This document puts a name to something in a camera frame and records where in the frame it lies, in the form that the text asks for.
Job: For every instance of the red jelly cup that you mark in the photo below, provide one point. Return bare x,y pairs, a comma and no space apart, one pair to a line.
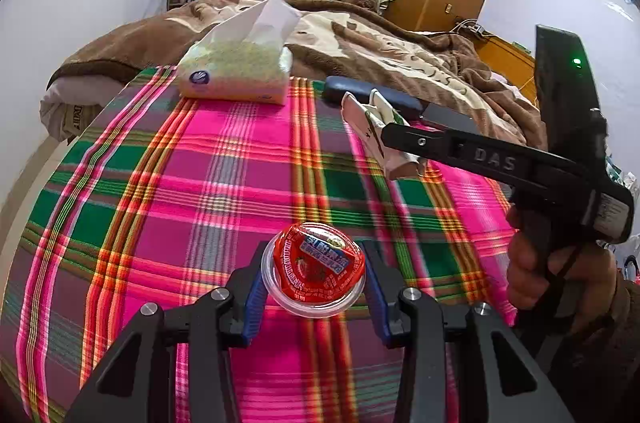
312,268

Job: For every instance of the person's right forearm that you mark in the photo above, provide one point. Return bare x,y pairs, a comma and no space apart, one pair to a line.
600,353

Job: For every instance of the clutter of small boxes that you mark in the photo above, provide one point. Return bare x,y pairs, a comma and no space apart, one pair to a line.
622,178

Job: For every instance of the person's right hand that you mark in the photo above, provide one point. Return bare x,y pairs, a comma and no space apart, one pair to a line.
517,273

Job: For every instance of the tissue pack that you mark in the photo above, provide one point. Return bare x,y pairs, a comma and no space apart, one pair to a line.
235,68

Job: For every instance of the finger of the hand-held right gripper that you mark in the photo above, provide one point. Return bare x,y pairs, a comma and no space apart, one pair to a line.
415,140

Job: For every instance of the power strip with plugs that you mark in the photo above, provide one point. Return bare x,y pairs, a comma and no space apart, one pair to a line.
467,28

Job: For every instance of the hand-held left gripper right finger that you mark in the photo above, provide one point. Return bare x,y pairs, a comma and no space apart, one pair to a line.
377,298

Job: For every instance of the wooden headboard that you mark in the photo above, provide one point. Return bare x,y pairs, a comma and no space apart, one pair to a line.
505,63

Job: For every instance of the brown blanket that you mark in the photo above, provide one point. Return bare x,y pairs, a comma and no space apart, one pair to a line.
425,63

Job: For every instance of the blue glasses case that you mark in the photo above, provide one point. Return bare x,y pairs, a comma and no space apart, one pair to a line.
350,89

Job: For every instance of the plaid cloth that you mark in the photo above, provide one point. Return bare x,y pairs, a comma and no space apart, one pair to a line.
150,203

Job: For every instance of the white carton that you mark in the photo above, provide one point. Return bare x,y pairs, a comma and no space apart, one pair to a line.
370,128

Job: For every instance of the beige mattress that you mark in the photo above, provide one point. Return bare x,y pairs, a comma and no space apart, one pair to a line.
65,113

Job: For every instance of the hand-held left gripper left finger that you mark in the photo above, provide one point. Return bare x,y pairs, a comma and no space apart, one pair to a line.
252,303

